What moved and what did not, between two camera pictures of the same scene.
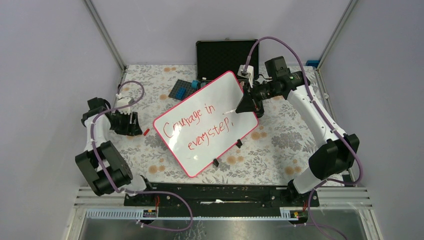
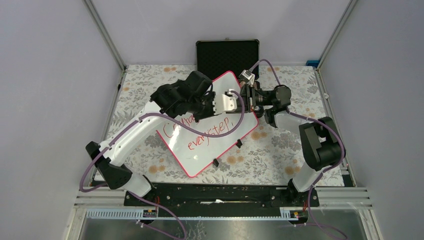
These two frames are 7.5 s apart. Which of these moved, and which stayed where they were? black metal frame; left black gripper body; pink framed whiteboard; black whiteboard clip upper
Moved: left black gripper body
Stayed: pink framed whiteboard; black whiteboard clip upper; black metal frame
